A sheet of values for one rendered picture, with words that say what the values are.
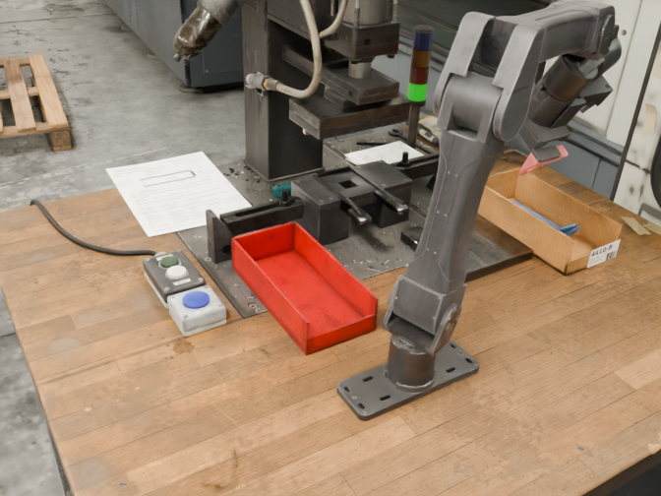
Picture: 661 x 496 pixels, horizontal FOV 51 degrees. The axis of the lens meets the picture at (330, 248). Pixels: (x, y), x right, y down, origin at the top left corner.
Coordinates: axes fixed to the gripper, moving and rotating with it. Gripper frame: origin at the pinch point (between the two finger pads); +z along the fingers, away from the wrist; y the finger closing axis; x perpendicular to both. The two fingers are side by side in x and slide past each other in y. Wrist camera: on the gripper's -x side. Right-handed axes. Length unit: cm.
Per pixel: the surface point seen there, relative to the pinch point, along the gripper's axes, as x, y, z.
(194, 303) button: 52, -3, 18
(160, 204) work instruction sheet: 44, 27, 40
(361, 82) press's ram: 17.2, 19.4, 2.3
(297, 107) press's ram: 25.9, 21.5, 9.1
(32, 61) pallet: 6, 282, 276
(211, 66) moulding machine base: -83, 225, 236
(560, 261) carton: -6.8, -17.9, 10.4
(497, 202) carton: -7.0, -2.1, 15.8
